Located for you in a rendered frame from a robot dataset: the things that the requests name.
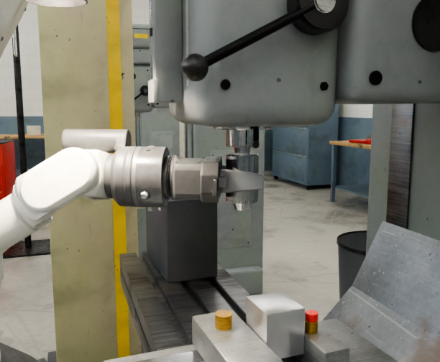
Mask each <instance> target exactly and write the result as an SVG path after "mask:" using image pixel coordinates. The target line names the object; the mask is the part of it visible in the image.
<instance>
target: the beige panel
mask: <svg viewBox="0 0 440 362"><path fill-rule="evenodd" d="M37 16H38V29H39V44H40V69H41V82H42V108H43V121H44V135H45V160H46V159H49V158H50V157H52V156H53V155H55V154H57V153H58V152H60V151H62V150H63V146H62V134H63V130H64V129H126V130H130V133H131V138H132V147H135V146H136V145H135V117H134V63H133V36H132V0H88V3H87V4H86V5H84V6H78V7H51V6H40V5H37ZM49 227H50V252H51V266H52V291H53V304H54V318H55V344H56V351H51V352H48V356H47V362H104V361H106V360H110V359H115V358H122V357H126V356H133V355H137V354H142V353H144V351H143V349H142V345H141V343H140V340H139V336H138V334H137V330H136V327H135V325H134V321H133V319H132V315H131V312H130V310H129V306H128V304H127V300H126V297H125V295H124V291H123V289H122V285H121V281H120V259H119V255H120V254H128V253H136V254H137V256H138V257H139V254H138V226H137V207H125V206H119V205H118V204H117V203H116V201H115V200H114V199H113V198H110V199H109V200H100V201H93V200H88V199H85V198H77V199H75V200H74V201H73V202H71V203H69V204H67V205H66V206H64V207H62V208H61V209H59V210H57V211H55V213H54V214H53V215H52V222H51V223H49Z"/></svg>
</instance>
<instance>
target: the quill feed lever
mask: <svg viewBox="0 0 440 362"><path fill-rule="evenodd" d="M348 7H349V0H287V11H288V13H287V14H285V15H283V16H281V17H279V18H278V19H276V20H274V21H272V22H270V23H268V24H266V25H264V26H262V27H260V28H258V29H256V30H255V31H253V32H250V33H249V34H246V35H245V36H243V37H240V38H239V39H237V40H235V41H233V42H231V43H229V44H227V45H225V46H223V47H221V48H219V49H217V50H215V51H213V52H212V53H210V54H208V55H206V56H202V55H200V54H197V53H192V54H189V55H187V56H186V57H185V58H184V59H183V61H182V63H181V71H182V74H183V76H184V77H185V78H186V79H188V80H189V81H193V82H197V81H200V80H203V79H204V78H205V77H206V75H207V73H208V67H209V66H211V65H213V64H215V63H217V62H218V61H220V60H223V59H224V58H226V57H228V56H230V55H233V54H234V53H235V52H238V51H240V50H242V49H244V48H246V47H248V46H249V45H251V44H253V43H255V42H257V41H259V40H261V39H263V38H265V37H266V36H268V35H270V34H272V33H274V32H276V31H278V30H280V29H282V28H283V27H286V26H288V25H289V24H292V23H293V25H294V26H295V27H296V28H297V29H298V30H299V31H301V32H302V33H304V34H308V35H319V34H323V33H326V32H330V31H332V30H334V29H336V28H337V27H338V26H339V25H340V24H341V23H342V22H343V21H344V19H345V17H346V15H347V11H348Z"/></svg>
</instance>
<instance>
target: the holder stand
mask: <svg viewBox="0 0 440 362"><path fill-rule="evenodd" d="M146 231H147V255H148V257H149V258H150V260H151V261H152V263H153V264H154V265H155V266H156V267H157V269H158V270H159V272H160V273H161V275H163V277H164V278H165V280H166V281H167V282H168V283H170V282H180V281H186V280H192V279H203V278H208V277H217V203H202V202H201V200H189V199H177V200H173V199H172V197H170V199H169V201H168V205H167V207H166V208H154V207H153V209H152V211H148V209H147V207H146Z"/></svg>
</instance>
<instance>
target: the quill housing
mask: <svg viewBox="0 0 440 362"><path fill-rule="evenodd" d="M287 13H288V11H287V0H182V31H183V59H184V58H185V57H186V56H187V55H189V54H192V53H197V54H200V55H202V56H206V55H208V54H210V53H212V52H213V51H215V50H217V49H219V48H221V47H223V46H225V45H227V44H229V43H231V42H233V41H235V40H237V39H239V38H240V37H243V36H245V35H246V34H249V33H250V32H253V31H255V30H256V29H258V28H260V27H262V26H264V25H266V24H268V23H270V22H272V21H274V20H276V19H278V18H279V17H281V16H283V15H285V14H287ZM337 40H338V27H337V28H336V29H334V30H332V31H330V32H326V33H323V34H319V35H308V34H304V33H302V32H301V31H299V30H298V29H297V28H296V27H295V26H294V25H293V23H292V24H289V25H288V26H286V27H283V28H282V29H280V30H278V31H276V32H274V33H272V34H270V35H268V36H266V37H265V38H263V39H261V40H259V41H257V42H255V43H253V44H251V45H249V46H248V47H246V48H244V49H242V50H240V51H238V52H235V53H234V54H233V55H230V56H228V57H226V58H224V59H223V60H220V61H218V62H217V63H215V64H213V65H211V66H209V67H208V73H207V75H206V77H205V78H204V79H203V80H200V81H197V82H193V81H189V80H188V79H186V78H185V77H184V76H183V102H181V103H169V108H170V112H171V114H172V115H173V117H174V118H175V119H176V120H178V121H180V122H182V123H186V124H197V125H203V126H215V127H224V126H315V125H319V124H322V123H324V122H325V121H327V120H328V119H329V118H330V117H331V115H332V114H333V112H334V107H335V100H336V61H337Z"/></svg>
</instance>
